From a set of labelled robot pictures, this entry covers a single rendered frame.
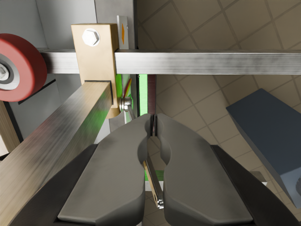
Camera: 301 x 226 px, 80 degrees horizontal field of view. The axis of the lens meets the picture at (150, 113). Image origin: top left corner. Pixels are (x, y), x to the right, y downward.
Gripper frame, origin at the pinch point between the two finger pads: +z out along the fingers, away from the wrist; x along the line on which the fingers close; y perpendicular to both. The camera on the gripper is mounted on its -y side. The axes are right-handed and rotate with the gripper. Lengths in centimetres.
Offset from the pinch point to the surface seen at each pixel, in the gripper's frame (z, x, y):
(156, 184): -0.4, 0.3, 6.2
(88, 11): 38.5, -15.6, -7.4
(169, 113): 101, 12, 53
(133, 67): 14.5, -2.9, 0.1
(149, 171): 1.0, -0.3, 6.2
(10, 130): 12.5, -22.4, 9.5
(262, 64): 14.6, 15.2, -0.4
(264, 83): 101, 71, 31
